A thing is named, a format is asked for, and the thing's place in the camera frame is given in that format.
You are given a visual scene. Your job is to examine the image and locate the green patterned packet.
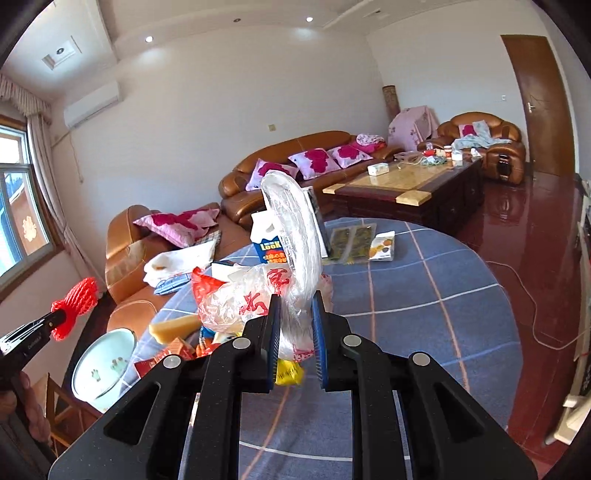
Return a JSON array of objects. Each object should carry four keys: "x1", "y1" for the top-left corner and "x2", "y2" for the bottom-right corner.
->
[{"x1": 323, "y1": 224, "x2": 378, "y2": 265}]

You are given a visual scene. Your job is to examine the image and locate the pink floral cover cloth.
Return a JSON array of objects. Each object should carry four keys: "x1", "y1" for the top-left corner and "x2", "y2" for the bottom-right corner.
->
[{"x1": 387, "y1": 105, "x2": 440, "y2": 147}]

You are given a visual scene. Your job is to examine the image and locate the pink floral pillow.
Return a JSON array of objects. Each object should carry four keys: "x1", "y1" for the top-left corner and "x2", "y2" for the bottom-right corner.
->
[
  {"x1": 133, "y1": 208, "x2": 221, "y2": 248},
  {"x1": 245, "y1": 158, "x2": 300, "y2": 192},
  {"x1": 288, "y1": 148, "x2": 341, "y2": 181},
  {"x1": 327, "y1": 144, "x2": 374, "y2": 169}
]

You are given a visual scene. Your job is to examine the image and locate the red foam fruit net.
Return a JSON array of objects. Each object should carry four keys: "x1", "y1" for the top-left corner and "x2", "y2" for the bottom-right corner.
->
[{"x1": 50, "y1": 277, "x2": 100, "y2": 342}]

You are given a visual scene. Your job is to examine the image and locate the yellow sponge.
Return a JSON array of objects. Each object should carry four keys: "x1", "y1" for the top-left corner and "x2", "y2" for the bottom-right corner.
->
[{"x1": 148, "y1": 314, "x2": 201, "y2": 344}]

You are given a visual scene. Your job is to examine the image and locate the blue striped cloth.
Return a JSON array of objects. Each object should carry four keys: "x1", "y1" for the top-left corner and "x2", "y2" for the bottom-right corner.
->
[{"x1": 154, "y1": 272, "x2": 192, "y2": 295}]

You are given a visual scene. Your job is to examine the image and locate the brown leather chaise sofa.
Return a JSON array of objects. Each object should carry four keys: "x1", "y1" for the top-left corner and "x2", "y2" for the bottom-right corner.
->
[{"x1": 105, "y1": 202, "x2": 252, "y2": 337}]

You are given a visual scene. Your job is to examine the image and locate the blue milk carton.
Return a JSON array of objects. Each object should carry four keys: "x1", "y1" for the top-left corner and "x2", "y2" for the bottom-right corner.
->
[{"x1": 249, "y1": 210, "x2": 289, "y2": 265}]

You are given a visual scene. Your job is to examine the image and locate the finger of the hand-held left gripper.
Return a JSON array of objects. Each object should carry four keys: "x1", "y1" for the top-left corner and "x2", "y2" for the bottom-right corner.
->
[{"x1": 25, "y1": 310, "x2": 68, "y2": 334}]

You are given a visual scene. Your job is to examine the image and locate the clear printed plastic bag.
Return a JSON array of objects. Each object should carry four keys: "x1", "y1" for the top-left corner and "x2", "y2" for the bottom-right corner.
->
[{"x1": 260, "y1": 170, "x2": 334, "y2": 363}]

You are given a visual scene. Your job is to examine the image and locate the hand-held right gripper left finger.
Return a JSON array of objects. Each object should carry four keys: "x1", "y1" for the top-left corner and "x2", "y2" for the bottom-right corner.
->
[{"x1": 48, "y1": 294, "x2": 282, "y2": 480}]

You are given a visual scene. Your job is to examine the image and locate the white milk carton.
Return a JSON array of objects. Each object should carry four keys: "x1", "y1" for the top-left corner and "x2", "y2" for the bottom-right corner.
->
[{"x1": 306, "y1": 186, "x2": 334, "y2": 259}]

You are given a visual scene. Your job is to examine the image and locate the brown wooden door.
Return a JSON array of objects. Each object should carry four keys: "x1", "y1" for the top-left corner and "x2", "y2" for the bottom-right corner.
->
[{"x1": 501, "y1": 34, "x2": 575, "y2": 178}]

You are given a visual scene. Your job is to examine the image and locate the wooden chair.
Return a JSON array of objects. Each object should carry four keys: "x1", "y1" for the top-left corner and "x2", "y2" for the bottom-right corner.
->
[{"x1": 28, "y1": 371, "x2": 100, "y2": 455}]

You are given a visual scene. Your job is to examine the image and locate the clear plastic bag red print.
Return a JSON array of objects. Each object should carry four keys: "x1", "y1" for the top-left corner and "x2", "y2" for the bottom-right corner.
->
[{"x1": 194, "y1": 265, "x2": 333, "y2": 335}]

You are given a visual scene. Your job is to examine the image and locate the folded pink blanket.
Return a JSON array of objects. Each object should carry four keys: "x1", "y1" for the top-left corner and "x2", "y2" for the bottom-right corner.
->
[{"x1": 352, "y1": 133, "x2": 387, "y2": 153}]

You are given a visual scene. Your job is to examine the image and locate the rolled patterned mat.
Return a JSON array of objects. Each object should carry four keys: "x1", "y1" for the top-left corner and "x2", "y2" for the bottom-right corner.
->
[{"x1": 382, "y1": 85, "x2": 400, "y2": 127}]

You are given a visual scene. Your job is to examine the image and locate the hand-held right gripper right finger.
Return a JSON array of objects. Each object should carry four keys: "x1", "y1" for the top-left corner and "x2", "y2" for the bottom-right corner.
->
[{"x1": 311, "y1": 291, "x2": 539, "y2": 480}]

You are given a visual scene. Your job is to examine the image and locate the beige curtain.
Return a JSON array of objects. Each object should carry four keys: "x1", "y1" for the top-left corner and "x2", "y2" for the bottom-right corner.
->
[{"x1": 0, "y1": 74, "x2": 88, "y2": 266}]

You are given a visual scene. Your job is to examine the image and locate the wooden coffee table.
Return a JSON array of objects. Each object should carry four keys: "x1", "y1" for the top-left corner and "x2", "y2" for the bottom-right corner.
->
[{"x1": 322, "y1": 154, "x2": 485, "y2": 234}]

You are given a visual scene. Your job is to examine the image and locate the yellow wrapper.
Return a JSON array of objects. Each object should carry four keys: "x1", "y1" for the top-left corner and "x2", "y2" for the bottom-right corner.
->
[{"x1": 274, "y1": 359, "x2": 305, "y2": 387}]

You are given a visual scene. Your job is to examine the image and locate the brown leather long sofa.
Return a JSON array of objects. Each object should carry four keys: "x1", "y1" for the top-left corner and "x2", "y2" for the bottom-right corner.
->
[{"x1": 218, "y1": 130, "x2": 404, "y2": 227}]

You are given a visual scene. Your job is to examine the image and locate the window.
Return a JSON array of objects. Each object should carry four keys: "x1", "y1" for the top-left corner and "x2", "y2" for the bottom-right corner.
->
[{"x1": 0, "y1": 114, "x2": 63, "y2": 296}]

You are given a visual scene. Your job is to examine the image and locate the white snack packet orange print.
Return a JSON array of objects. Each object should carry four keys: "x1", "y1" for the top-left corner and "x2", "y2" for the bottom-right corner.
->
[{"x1": 368, "y1": 231, "x2": 396, "y2": 262}]

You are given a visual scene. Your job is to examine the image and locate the light blue clothes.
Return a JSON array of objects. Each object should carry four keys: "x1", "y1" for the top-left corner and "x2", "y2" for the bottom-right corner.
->
[{"x1": 451, "y1": 121, "x2": 512, "y2": 151}]

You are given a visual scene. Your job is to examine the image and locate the white air conditioner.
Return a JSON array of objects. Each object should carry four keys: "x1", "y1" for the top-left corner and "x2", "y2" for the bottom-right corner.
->
[{"x1": 62, "y1": 80, "x2": 122, "y2": 129}]

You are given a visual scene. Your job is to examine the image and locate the white appliance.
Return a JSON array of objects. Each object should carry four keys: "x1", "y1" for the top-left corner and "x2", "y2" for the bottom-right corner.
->
[{"x1": 544, "y1": 383, "x2": 591, "y2": 446}]

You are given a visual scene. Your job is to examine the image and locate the white floor cable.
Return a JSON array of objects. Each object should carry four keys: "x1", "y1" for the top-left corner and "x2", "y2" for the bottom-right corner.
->
[{"x1": 485, "y1": 261, "x2": 575, "y2": 352}]

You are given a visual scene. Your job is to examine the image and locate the red snack packet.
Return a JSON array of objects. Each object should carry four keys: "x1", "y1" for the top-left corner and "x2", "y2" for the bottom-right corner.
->
[{"x1": 134, "y1": 337, "x2": 199, "y2": 377}]

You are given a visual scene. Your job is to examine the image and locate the brown leather armchair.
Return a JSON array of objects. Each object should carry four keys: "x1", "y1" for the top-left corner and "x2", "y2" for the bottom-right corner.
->
[{"x1": 418, "y1": 112, "x2": 527, "y2": 182}]

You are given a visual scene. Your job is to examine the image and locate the person's left hand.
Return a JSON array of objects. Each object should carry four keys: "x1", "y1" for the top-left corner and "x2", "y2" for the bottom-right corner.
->
[{"x1": 0, "y1": 371, "x2": 52, "y2": 446}]

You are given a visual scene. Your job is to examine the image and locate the folded white and blue cloths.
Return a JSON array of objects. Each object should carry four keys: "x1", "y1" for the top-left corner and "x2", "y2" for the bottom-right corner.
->
[{"x1": 143, "y1": 241, "x2": 218, "y2": 284}]

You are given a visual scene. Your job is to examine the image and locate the white basin with cartoon print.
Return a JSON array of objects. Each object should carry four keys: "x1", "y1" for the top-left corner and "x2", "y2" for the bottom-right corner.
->
[{"x1": 71, "y1": 327, "x2": 137, "y2": 414}]

